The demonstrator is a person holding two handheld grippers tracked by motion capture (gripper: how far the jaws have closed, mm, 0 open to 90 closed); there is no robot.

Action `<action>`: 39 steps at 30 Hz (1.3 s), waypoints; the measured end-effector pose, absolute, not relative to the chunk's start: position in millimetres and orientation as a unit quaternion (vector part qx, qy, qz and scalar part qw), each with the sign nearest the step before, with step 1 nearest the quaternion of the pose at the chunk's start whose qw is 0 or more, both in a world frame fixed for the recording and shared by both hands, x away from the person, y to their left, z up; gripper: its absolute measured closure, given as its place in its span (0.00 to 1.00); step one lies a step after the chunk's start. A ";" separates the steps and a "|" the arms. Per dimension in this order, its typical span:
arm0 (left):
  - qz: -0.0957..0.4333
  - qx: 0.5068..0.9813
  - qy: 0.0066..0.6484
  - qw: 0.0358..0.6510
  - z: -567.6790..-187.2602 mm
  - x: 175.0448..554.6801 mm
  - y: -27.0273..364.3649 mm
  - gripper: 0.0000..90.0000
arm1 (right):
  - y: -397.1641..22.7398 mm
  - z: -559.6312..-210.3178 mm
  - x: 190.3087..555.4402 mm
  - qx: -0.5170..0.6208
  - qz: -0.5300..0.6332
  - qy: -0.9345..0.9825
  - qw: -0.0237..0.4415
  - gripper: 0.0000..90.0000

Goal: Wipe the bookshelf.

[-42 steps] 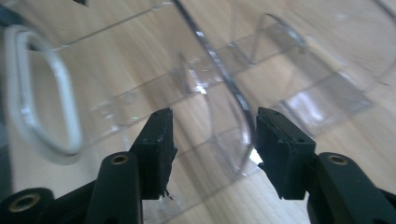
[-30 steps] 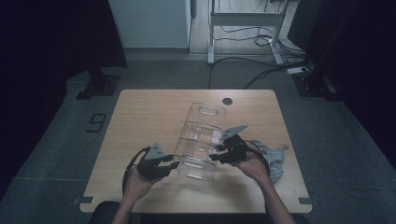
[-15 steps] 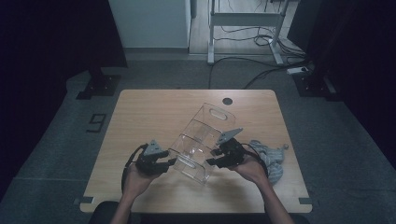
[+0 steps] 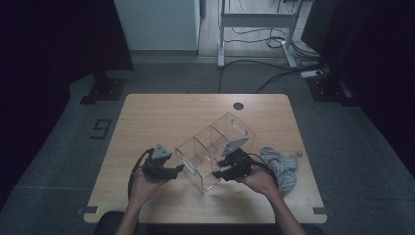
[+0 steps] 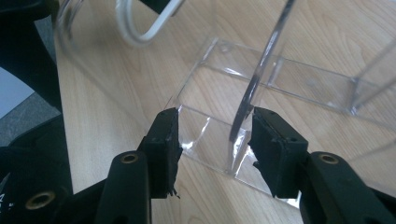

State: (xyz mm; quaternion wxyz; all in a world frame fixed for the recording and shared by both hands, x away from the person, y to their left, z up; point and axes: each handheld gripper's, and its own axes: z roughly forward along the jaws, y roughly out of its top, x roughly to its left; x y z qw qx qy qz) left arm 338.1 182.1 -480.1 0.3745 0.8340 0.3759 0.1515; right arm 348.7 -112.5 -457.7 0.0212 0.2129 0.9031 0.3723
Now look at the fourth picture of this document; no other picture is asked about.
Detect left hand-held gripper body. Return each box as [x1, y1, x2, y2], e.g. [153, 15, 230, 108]
[141, 143, 179, 181]

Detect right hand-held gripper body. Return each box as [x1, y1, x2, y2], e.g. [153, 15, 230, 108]
[221, 136, 254, 181]

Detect clear acrylic divided organizer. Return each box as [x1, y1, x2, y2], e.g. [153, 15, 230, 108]
[174, 112, 256, 197]

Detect grey fluffy cloth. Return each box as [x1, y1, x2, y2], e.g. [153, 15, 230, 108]
[259, 146, 303, 197]

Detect person's left hand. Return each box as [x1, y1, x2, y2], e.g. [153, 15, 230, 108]
[129, 169, 170, 207]

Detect person's right hand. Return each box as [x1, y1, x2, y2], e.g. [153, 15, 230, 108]
[241, 166, 279, 198]

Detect person's dark clothing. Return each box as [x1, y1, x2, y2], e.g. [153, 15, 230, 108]
[92, 211, 327, 235]

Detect black stand base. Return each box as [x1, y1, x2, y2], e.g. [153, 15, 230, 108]
[306, 76, 360, 108]
[79, 70, 128, 106]

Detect white power strip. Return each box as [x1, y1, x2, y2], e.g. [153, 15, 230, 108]
[300, 69, 324, 79]

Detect white cabinet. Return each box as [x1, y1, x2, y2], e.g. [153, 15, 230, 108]
[114, 0, 201, 52]

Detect dark curtain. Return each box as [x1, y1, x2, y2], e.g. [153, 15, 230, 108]
[0, 0, 135, 210]
[300, 0, 415, 180]

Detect left hand-held gripper cable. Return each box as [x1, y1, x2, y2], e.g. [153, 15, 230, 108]
[127, 148, 155, 199]

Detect hand-held gripper cable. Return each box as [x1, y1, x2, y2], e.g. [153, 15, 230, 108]
[127, 148, 155, 199]
[249, 153, 279, 189]

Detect right hand-held gripper cable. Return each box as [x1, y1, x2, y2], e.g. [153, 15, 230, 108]
[249, 153, 279, 189]

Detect long black floor cable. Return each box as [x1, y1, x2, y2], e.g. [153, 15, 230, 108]
[217, 59, 297, 94]
[254, 63, 327, 95]

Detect tangle of black cables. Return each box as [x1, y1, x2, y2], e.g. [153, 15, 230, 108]
[224, 26, 323, 62]

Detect white metal desk frame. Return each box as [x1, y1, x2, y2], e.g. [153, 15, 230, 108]
[216, 0, 304, 70]

